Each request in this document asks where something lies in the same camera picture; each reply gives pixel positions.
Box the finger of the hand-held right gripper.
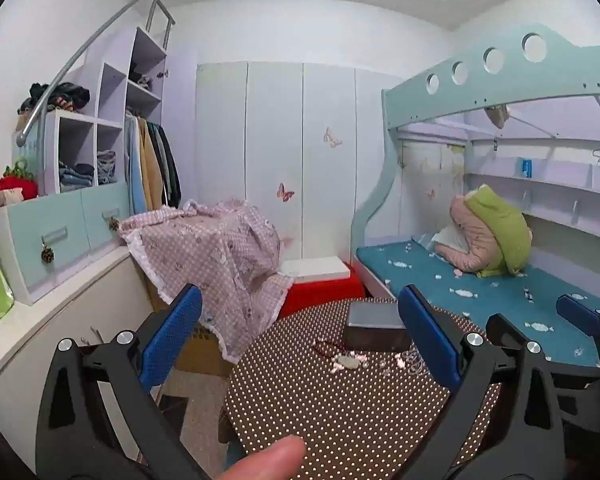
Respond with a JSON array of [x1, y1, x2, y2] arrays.
[[555, 294, 600, 378], [486, 313, 528, 347]]

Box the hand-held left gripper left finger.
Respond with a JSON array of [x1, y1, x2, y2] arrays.
[[35, 284, 216, 480]]

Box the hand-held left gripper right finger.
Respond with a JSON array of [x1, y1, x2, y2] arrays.
[[398, 284, 578, 480]]

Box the silver chain necklace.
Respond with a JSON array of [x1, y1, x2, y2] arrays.
[[405, 350, 429, 377]]

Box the grey metal tin box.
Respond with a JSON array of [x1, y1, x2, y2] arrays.
[[344, 300, 412, 354]]

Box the white pink brooch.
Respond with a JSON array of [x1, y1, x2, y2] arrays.
[[332, 353, 370, 372]]

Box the red bead bracelet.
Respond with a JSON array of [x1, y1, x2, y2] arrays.
[[313, 340, 349, 359]]

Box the person's left hand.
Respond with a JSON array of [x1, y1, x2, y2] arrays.
[[214, 435, 307, 480]]

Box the blue printed bed sheet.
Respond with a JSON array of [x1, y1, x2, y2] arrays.
[[355, 239, 600, 370]]

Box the cardboard box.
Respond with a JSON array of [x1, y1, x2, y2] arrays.
[[149, 275, 237, 379]]

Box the pink dotted cloth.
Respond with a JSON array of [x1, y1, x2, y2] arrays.
[[117, 198, 297, 365]]

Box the green quilt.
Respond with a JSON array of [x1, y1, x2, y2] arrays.
[[466, 184, 534, 279]]

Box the white pillow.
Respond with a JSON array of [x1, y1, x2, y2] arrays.
[[429, 224, 469, 254]]

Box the pink quilt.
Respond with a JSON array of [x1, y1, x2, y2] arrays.
[[434, 194, 502, 274]]

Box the red box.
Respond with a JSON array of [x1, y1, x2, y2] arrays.
[[278, 262, 366, 319]]

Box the white flat box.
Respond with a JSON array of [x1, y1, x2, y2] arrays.
[[278, 256, 352, 284]]

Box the brown dotted tablecloth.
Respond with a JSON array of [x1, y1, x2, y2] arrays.
[[222, 298, 507, 480]]

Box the beige cabinet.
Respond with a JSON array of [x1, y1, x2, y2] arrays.
[[0, 247, 153, 443]]

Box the teal drawer cabinet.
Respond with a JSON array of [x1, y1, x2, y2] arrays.
[[0, 180, 132, 307]]

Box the light blue hanging garment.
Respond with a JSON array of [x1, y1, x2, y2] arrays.
[[126, 114, 149, 216]]

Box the dark hanging garments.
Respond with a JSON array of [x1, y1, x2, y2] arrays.
[[150, 120, 182, 209]]

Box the tan hanging coat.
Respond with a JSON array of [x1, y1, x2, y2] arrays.
[[137, 117, 169, 212]]

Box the white wardrobe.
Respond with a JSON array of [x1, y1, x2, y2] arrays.
[[195, 60, 407, 272]]

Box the beige hanging pouch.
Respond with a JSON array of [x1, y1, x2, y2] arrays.
[[484, 103, 511, 129]]

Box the strawberry plush toy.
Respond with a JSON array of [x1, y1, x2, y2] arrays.
[[0, 157, 39, 211]]

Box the lavender shelf unit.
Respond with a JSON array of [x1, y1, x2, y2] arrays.
[[39, 25, 177, 197]]

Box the clothes on shelf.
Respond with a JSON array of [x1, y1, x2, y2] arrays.
[[128, 62, 154, 92]]

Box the dark clothes pile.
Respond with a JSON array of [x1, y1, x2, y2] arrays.
[[18, 82, 91, 114]]

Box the stepped white shelf unit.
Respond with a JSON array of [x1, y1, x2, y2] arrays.
[[17, 0, 176, 147]]

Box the teal bunk bed frame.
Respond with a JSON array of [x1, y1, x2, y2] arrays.
[[352, 22, 600, 306]]

